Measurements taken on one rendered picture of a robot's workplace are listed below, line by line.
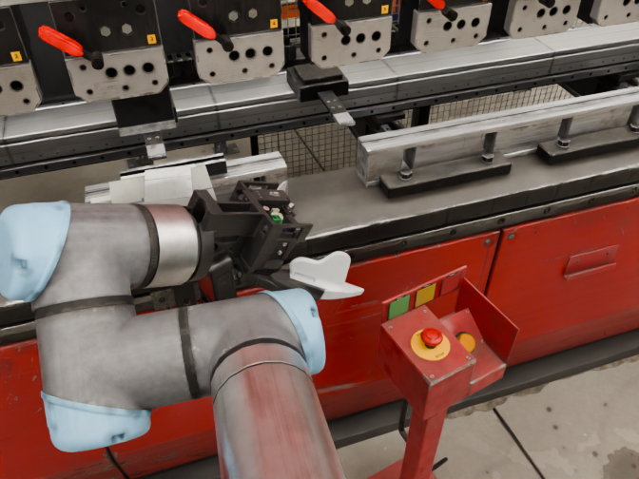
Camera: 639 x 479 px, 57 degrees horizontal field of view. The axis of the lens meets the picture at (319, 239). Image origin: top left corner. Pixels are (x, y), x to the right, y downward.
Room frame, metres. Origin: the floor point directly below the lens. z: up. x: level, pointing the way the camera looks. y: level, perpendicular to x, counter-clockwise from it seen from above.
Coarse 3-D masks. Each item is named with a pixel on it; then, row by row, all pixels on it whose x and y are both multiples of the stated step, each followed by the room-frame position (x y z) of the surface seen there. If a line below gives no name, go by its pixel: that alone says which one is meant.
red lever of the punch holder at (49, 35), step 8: (40, 32) 0.83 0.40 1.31; (48, 32) 0.83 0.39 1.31; (56, 32) 0.84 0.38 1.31; (48, 40) 0.83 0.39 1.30; (56, 40) 0.83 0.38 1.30; (64, 40) 0.84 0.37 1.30; (72, 40) 0.85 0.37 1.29; (64, 48) 0.83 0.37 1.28; (72, 48) 0.84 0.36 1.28; (80, 48) 0.84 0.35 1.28; (88, 56) 0.85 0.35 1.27; (96, 56) 0.85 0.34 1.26; (96, 64) 0.84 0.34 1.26; (104, 64) 0.85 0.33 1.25
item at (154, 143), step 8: (176, 112) 1.14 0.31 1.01; (176, 120) 1.14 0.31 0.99; (144, 136) 1.05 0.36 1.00; (152, 136) 1.05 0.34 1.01; (160, 136) 1.05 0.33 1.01; (152, 144) 1.02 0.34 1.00; (160, 144) 1.02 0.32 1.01; (152, 152) 0.99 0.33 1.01; (160, 152) 0.99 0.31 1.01; (152, 160) 0.97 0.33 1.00
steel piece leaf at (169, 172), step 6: (162, 168) 0.94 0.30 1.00; (168, 168) 0.94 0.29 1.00; (174, 168) 0.94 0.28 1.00; (180, 168) 0.94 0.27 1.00; (186, 168) 0.94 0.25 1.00; (150, 174) 0.92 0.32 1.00; (156, 174) 0.92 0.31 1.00; (162, 174) 0.92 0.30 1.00; (168, 174) 0.92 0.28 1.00; (174, 174) 0.92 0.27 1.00; (180, 174) 0.92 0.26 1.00; (186, 174) 0.92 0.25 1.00
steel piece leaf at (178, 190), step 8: (184, 176) 0.91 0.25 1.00; (152, 184) 0.88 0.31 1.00; (160, 184) 0.88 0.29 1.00; (168, 184) 0.88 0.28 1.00; (176, 184) 0.88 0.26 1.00; (184, 184) 0.88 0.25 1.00; (152, 192) 0.86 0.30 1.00; (160, 192) 0.86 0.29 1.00; (168, 192) 0.86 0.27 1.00; (176, 192) 0.86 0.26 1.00; (184, 192) 0.86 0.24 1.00; (192, 192) 0.86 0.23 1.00; (152, 200) 0.84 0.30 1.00; (160, 200) 0.84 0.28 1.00; (168, 200) 0.81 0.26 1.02; (176, 200) 0.82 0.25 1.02; (184, 200) 0.82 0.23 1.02
